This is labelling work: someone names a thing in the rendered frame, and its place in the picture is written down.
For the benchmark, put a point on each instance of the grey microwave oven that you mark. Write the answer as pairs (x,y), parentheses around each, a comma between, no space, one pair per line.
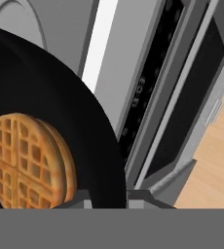
(120,64)

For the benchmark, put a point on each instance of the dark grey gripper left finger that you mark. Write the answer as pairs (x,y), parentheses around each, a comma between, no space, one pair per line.
(75,200)

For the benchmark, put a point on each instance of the microwave door with dark window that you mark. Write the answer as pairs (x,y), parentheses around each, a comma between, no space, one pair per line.
(195,97)

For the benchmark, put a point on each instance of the golden brown round waffle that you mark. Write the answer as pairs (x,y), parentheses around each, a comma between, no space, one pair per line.
(23,162)

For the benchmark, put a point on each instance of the black bowl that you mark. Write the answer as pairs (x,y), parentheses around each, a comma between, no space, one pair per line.
(68,97)

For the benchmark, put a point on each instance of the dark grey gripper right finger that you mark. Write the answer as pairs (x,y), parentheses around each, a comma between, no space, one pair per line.
(142,198)

